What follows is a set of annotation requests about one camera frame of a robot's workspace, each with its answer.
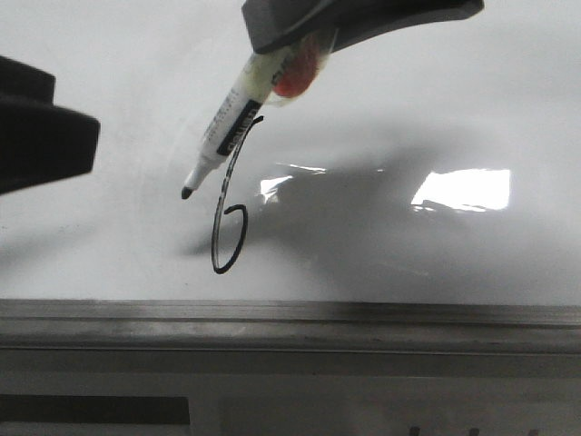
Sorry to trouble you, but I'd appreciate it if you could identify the white whiteboard with aluminium frame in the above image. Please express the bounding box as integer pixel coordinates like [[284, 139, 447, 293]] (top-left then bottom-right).
[[1, 1, 580, 352]]

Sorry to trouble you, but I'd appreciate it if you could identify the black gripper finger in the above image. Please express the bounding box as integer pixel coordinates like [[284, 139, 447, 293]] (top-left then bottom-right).
[[317, 0, 484, 53], [241, 0, 334, 54]]

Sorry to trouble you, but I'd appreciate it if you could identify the white black whiteboard marker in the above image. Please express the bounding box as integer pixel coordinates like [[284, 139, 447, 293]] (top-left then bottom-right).
[[180, 35, 330, 201]]

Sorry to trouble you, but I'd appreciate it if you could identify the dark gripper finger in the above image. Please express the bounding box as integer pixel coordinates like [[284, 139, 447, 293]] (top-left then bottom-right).
[[1, 95, 100, 194], [1, 56, 56, 104]]

